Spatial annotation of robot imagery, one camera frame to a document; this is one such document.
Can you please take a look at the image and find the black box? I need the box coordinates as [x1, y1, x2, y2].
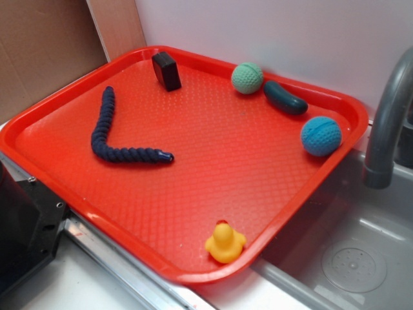
[152, 52, 182, 92]

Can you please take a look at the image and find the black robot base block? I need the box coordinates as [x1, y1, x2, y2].
[1, 165, 68, 296]

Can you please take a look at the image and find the red plastic tray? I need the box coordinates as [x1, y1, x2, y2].
[1, 46, 368, 285]

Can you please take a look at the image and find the green dimpled ball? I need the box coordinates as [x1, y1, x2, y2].
[231, 62, 264, 95]

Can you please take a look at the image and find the yellow rubber duck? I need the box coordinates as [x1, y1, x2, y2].
[205, 220, 247, 264]

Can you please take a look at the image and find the dark green toy cucumber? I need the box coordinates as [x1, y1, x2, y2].
[263, 81, 308, 115]

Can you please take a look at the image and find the blue dimpled ball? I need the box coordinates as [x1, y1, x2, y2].
[301, 116, 342, 157]

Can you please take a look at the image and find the grey toy sink basin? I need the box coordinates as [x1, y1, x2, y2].
[252, 152, 412, 309]

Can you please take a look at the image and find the grey toy faucet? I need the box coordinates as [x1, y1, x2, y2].
[362, 48, 412, 189]

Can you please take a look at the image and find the brown cardboard panel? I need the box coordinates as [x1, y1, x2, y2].
[1, 1, 146, 123]

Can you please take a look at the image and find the dark blue rope toy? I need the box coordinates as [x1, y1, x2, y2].
[90, 86, 174, 164]

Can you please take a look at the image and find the silver metal rail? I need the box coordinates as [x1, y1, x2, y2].
[0, 151, 207, 310]

